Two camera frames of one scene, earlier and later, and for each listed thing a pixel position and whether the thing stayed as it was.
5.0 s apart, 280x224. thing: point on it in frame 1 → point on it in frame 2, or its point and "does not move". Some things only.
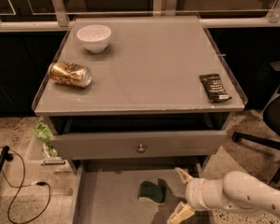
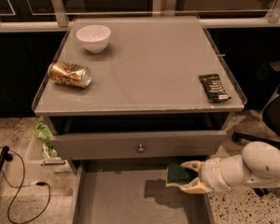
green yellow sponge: (153, 192) → (177, 175)
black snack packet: (215, 88) does not move
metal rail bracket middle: (172, 0) does not move
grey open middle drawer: (105, 191) does not move
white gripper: (194, 192) → (211, 171)
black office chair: (276, 119) does not move
